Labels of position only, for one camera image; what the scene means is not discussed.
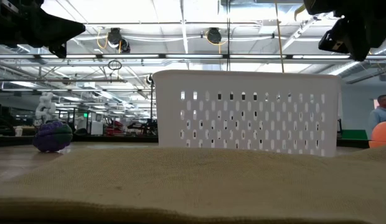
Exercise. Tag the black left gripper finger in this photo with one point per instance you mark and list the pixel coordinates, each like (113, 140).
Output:
(56, 29)
(59, 51)

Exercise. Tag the purple toy grape bunch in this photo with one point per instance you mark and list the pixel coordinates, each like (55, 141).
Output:
(49, 140)

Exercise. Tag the orange toy fruit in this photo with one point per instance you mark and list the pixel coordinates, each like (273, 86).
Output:
(383, 132)

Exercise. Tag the white robot figure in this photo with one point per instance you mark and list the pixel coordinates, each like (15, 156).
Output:
(46, 107)

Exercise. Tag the white cabinet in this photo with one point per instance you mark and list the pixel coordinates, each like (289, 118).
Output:
(96, 128)

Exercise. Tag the white cup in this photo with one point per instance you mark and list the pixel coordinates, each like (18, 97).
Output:
(19, 131)

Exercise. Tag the red cart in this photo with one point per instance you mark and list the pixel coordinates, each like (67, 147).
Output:
(113, 128)

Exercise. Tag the person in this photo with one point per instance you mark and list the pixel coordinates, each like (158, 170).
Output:
(379, 115)

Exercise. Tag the black pole stand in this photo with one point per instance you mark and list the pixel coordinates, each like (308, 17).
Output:
(151, 99)

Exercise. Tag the green board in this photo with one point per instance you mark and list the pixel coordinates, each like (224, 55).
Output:
(355, 134)

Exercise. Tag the white perforated plastic basket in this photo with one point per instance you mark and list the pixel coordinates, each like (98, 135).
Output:
(242, 81)

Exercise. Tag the beige burlap cloth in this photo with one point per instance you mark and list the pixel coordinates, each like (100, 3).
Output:
(193, 186)

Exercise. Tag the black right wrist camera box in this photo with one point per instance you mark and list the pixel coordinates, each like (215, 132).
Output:
(351, 37)

